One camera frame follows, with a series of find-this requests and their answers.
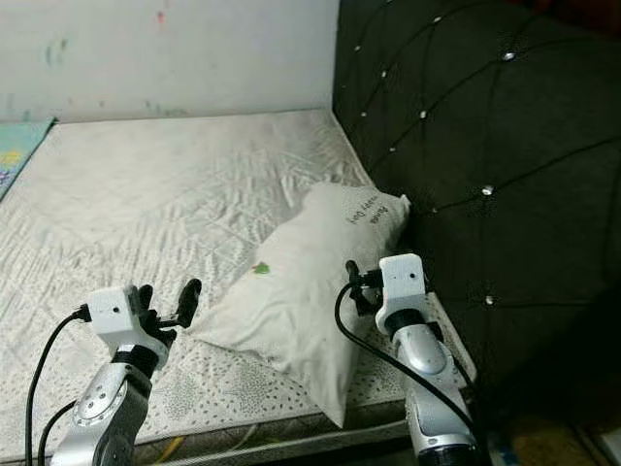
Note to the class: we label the white pillow with tree print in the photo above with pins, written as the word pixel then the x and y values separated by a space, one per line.
pixel 291 291

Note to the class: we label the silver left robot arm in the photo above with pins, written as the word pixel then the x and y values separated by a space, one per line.
pixel 102 413

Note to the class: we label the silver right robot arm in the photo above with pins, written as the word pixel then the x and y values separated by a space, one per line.
pixel 432 379

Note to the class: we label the grey quilted mattress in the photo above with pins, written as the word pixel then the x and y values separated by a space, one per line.
pixel 155 214

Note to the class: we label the teal colourful patterned blanket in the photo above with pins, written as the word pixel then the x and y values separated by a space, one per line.
pixel 19 155

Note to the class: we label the dark tufted headboard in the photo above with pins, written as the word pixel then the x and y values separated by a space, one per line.
pixel 495 126

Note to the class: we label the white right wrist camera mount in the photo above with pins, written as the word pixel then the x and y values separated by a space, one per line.
pixel 403 283

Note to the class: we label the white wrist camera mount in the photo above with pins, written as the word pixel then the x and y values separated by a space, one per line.
pixel 112 313
pixel 403 283

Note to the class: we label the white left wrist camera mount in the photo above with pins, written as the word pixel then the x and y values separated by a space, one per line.
pixel 112 313

